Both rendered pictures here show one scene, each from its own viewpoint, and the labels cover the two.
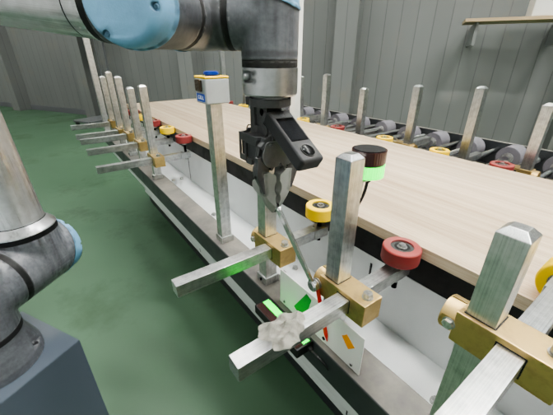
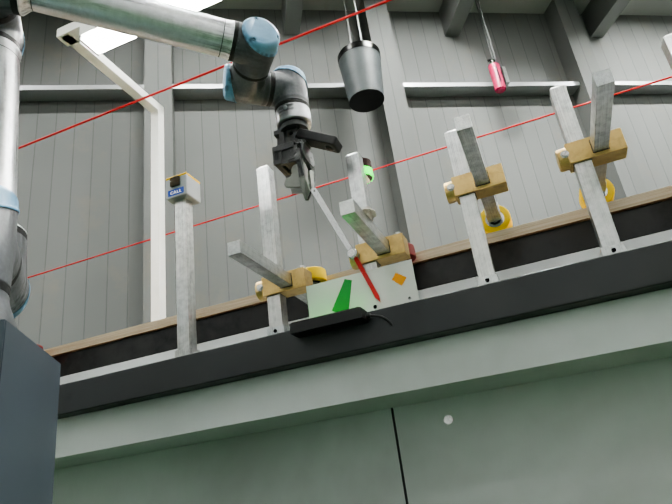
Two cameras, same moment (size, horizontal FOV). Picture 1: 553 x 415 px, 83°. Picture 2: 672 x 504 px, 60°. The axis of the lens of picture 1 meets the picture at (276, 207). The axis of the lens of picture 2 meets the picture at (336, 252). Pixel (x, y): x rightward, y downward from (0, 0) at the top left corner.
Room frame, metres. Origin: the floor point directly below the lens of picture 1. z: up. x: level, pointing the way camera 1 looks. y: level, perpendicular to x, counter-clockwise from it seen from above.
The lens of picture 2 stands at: (-0.48, 0.67, 0.33)
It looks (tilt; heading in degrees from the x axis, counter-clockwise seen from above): 23 degrees up; 325
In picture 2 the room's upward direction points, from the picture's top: 8 degrees counter-clockwise
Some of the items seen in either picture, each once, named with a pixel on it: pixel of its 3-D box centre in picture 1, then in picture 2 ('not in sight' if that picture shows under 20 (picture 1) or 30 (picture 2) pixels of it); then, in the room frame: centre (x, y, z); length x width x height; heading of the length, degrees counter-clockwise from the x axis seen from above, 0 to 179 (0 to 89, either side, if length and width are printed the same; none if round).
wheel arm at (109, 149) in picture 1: (132, 146); not in sight; (1.65, 0.78, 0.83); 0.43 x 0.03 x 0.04; 126
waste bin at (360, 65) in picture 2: not in sight; (362, 78); (3.56, -2.91, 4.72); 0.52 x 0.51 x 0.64; 156
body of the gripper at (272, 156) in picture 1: (267, 132); (293, 148); (0.56, 0.02, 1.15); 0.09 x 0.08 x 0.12; 36
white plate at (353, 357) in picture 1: (315, 316); (360, 293); (0.51, -0.09, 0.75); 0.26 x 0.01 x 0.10; 36
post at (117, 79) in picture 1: (125, 118); not in sight; (1.91, 0.91, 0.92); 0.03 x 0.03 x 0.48; 36
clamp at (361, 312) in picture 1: (346, 291); (379, 253); (0.48, -0.14, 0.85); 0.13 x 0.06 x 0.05; 36
